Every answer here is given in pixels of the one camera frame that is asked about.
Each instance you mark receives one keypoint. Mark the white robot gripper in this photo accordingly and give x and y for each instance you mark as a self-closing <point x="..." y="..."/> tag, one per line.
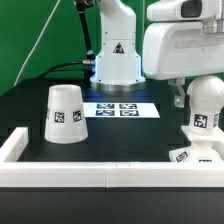
<point x="179" y="50"/>

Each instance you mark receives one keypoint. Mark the white lamp bulb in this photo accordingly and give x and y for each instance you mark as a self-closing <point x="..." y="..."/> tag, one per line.
<point x="206" y="100"/>

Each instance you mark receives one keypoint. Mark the white lamp base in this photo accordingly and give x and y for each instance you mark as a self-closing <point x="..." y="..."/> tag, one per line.
<point x="201" y="148"/>

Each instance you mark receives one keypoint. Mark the white lamp shade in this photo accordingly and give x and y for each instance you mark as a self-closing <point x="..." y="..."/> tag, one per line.
<point x="65" y="121"/>

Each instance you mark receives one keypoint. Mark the white fiducial marker sheet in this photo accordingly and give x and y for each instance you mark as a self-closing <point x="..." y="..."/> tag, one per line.
<point x="120" y="110"/>

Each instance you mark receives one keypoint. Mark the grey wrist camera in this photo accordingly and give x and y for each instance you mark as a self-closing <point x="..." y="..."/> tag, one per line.
<point x="183" y="10"/>

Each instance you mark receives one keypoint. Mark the white table border frame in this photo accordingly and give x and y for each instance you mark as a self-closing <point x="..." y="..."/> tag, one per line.
<point x="14" y="173"/>

